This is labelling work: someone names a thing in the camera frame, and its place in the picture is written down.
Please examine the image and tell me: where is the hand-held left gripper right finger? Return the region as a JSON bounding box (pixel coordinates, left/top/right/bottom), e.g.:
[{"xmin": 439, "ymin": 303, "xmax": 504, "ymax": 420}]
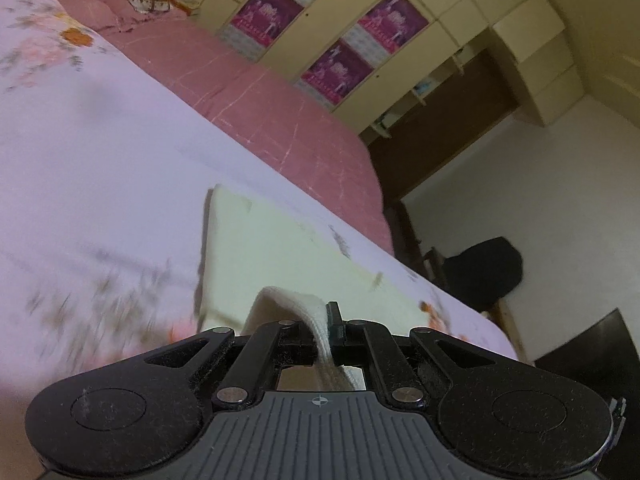
[{"xmin": 327, "ymin": 303, "xmax": 519, "ymax": 407}]

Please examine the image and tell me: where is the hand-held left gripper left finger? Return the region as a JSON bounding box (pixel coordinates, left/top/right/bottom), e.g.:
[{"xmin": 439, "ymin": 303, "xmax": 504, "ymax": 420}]
[{"xmin": 145, "ymin": 319, "xmax": 319, "ymax": 407}]

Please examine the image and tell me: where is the cream white towel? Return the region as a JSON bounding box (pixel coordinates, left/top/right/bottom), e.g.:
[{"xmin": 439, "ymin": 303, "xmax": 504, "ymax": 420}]
[{"xmin": 192, "ymin": 184, "xmax": 436, "ymax": 392}]

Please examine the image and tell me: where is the cream corner shelf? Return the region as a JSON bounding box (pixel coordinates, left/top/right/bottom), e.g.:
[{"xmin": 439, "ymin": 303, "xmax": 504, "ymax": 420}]
[{"xmin": 369, "ymin": 45, "xmax": 482, "ymax": 142}]

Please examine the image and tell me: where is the pink bed cover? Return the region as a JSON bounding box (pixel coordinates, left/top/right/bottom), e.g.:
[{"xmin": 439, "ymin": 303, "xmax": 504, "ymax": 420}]
[{"xmin": 54, "ymin": 0, "xmax": 396, "ymax": 257}]

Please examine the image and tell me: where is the dark wooden door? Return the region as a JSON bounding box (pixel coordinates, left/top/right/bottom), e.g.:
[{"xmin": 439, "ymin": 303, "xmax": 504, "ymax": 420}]
[{"xmin": 367, "ymin": 49, "xmax": 533, "ymax": 206}]

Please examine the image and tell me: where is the dark flat panel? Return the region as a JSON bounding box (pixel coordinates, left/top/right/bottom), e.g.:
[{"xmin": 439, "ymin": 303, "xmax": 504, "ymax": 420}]
[{"xmin": 532, "ymin": 307, "xmax": 640, "ymax": 480}]

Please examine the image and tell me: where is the floral lilac bed sheet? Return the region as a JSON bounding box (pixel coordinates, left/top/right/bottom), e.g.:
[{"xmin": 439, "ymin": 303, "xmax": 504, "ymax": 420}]
[{"xmin": 0, "ymin": 0, "xmax": 521, "ymax": 461}]

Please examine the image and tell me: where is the cream wardrobe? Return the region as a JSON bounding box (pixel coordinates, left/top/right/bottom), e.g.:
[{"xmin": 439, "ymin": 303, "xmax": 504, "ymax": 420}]
[{"xmin": 165, "ymin": 0, "xmax": 588, "ymax": 137}]

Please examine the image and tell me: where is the purple wall poster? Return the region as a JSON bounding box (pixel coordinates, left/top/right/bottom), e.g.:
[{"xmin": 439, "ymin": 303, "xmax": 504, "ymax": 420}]
[
  {"xmin": 299, "ymin": 42, "xmax": 374, "ymax": 107},
  {"xmin": 222, "ymin": 0, "xmax": 307, "ymax": 57},
  {"xmin": 357, "ymin": 0, "xmax": 431, "ymax": 52}
]

